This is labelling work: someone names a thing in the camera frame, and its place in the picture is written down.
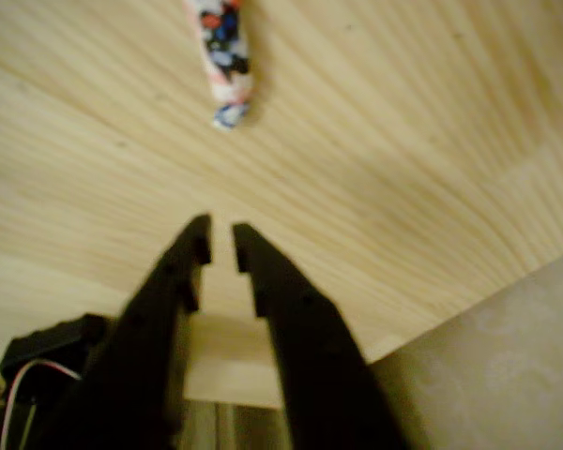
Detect red white servo wires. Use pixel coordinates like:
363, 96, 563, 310
0, 359, 84, 450

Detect candy colourful print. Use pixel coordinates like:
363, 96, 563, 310
181, 0, 255, 130

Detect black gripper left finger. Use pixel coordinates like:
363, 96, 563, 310
35, 213, 214, 450

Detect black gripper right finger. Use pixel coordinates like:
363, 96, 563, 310
232, 222, 409, 450

